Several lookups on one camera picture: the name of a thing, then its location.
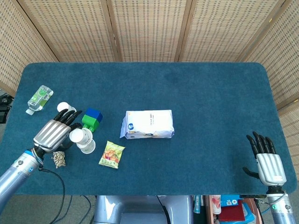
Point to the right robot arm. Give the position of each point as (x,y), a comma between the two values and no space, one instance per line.
(282,212)

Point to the clear bottle with green label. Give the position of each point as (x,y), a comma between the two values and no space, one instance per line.
(39,98)

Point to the paper cup with fern print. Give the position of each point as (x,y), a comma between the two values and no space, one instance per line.
(62,107)

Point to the red book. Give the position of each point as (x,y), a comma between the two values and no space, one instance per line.
(231,213)

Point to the woven bamboo screen panel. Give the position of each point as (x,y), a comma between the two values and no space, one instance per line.
(149,28)
(222,28)
(280,58)
(14,46)
(70,28)

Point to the white paper cup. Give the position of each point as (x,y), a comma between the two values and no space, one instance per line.
(90,149)

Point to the blue box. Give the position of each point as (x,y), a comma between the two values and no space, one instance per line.
(230,201)

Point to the red and white packet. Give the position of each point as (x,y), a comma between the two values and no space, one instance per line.
(215,203)

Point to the light blue pack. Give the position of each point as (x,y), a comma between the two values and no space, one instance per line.
(250,214)

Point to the black equipment on floor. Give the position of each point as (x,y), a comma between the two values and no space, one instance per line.
(3,114)

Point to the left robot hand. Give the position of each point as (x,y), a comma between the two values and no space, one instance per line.
(51,135)

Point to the grey robot torso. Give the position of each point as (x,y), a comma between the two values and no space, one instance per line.
(140,210)

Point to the paper cup with blue flower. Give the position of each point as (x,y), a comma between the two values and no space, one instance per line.
(76,136)

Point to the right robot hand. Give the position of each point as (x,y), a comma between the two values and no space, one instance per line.
(271,169)

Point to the green and blue toy block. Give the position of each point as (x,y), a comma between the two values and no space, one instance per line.
(93,117)

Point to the blue felt table cover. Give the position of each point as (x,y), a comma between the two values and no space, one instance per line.
(187,93)

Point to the green snack packet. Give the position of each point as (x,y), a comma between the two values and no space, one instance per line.
(111,155)

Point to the white and blue tube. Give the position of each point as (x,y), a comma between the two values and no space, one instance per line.
(197,205)

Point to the white tissue pack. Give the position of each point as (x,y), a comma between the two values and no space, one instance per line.
(149,123)

